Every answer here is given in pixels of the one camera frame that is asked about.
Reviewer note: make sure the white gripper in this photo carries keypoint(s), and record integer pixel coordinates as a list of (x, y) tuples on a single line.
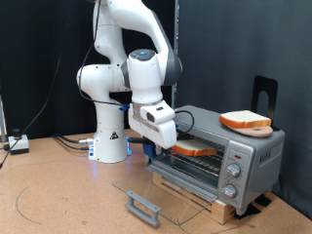
[(162, 126)]

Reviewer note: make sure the white bread slice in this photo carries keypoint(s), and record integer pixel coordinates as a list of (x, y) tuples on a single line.
[(195, 148), (243, 118)]

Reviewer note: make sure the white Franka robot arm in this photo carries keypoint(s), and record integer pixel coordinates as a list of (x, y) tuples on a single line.
[(107, 136)]

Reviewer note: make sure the silver oven knob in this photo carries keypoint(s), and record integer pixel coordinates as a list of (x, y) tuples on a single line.
[(229, 190), (234, 169)]

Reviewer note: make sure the silver toaster oven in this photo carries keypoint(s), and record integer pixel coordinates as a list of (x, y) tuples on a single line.
[(260, 156)]

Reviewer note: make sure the slotted wooden block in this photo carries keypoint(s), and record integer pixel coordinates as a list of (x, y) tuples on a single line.
[(221, 211)]

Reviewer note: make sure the round wooden plate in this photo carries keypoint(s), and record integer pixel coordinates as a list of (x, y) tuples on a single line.
[(256, 131)]

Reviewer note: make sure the black foam pad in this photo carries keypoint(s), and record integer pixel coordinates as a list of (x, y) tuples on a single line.
[(248, 211), (263, 200)]

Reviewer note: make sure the black metal bookend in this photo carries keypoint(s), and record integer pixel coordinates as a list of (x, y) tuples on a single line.
[(265, 84)]

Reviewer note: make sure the vertical aluminium pole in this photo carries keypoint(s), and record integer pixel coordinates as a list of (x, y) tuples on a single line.
[(177, 26)]

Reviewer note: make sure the white box black button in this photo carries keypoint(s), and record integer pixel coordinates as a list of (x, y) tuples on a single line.
[(19, 143)]

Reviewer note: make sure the grey backdrop curtain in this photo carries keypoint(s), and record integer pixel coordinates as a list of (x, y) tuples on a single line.
[(243, 39)]

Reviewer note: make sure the thin metal pole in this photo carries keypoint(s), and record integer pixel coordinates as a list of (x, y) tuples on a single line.
[(2, 123)]

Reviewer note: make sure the black backdrop curtain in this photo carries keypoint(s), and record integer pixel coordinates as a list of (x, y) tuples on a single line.
[(32, 48)]

